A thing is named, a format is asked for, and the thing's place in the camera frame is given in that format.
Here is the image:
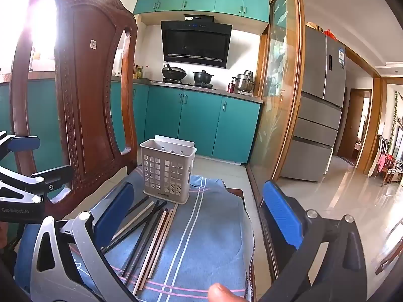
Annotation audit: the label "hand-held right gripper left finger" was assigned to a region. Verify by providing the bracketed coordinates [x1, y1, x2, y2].
[30, 182, 139, 302]

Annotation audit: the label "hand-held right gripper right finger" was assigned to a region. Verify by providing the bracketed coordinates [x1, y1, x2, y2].
[258, 180, 369, 302]

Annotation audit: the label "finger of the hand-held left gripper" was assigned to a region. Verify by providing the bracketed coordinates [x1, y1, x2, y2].
[0, 164, 74, 203]
[0, 130, 41, 165]

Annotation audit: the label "dark brown chopstick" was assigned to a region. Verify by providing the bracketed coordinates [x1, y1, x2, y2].
[121, 207, 167, 277]

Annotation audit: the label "beige plastic utensil basket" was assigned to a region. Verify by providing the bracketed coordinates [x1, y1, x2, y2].
[139, 135, 198, 205]

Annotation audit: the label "person's right hand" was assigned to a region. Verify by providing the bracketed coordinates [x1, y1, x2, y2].
[208, 283, 245, 302]

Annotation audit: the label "carved brown wooden chair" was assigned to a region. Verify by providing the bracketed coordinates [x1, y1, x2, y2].
[9, 0, 139, 220]

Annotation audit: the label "blue striped cloth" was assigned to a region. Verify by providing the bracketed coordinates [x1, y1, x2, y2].
[19, 167, 255, 302]

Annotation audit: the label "grey refrigerator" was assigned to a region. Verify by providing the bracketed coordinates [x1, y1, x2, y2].
[280, 27, 347, 183]

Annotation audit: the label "brown wooden door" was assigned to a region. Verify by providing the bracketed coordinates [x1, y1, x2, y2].
[338, 88, 372, 166]

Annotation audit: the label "wood-framed glass sliding door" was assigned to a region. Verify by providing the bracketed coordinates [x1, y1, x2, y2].
[247, 0, 306, 183]

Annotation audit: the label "wooden chairs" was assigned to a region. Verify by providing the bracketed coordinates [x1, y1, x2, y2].
[376, 135, 403, 187]

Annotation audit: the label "stainless steel pot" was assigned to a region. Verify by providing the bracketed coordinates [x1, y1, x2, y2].
[232, 70, 255, 92]

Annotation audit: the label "green vine plant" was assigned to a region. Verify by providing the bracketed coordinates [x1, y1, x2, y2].
[389, 91, 401, 152]

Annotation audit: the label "gas stove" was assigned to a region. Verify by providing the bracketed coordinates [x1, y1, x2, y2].
[160, 79, 218, 89]

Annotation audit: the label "black wok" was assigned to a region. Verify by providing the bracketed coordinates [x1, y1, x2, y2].
[161, 64, 187, 81]

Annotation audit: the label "black cooking pot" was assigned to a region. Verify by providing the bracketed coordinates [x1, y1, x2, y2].
[193, 70, 215, 85]

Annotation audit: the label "black range hood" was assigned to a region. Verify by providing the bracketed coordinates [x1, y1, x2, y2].
[160, 15, 233, 69]

